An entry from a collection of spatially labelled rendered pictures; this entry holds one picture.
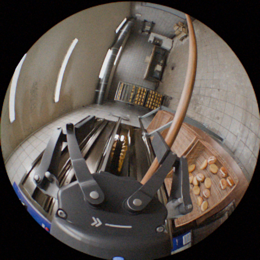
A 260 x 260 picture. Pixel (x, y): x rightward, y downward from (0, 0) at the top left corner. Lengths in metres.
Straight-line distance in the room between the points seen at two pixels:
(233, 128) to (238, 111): 0.26
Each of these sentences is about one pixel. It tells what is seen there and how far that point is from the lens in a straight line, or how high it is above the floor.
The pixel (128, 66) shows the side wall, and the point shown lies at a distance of 5.46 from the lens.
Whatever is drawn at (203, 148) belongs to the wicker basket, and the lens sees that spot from 0.91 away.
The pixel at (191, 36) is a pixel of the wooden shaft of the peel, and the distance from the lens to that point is 0.41.
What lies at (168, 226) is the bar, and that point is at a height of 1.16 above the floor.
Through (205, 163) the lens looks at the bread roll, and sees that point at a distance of 0.81.
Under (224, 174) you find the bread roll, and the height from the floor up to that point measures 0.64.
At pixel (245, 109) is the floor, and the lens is 1.47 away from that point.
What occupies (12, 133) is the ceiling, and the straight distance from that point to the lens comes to 1.34.
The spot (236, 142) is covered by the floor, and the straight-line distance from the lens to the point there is 1.37.
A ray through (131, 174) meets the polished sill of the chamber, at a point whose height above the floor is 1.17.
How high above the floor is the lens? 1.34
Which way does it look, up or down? 6 degrees down
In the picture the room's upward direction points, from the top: 76 degrees counter-clockwise
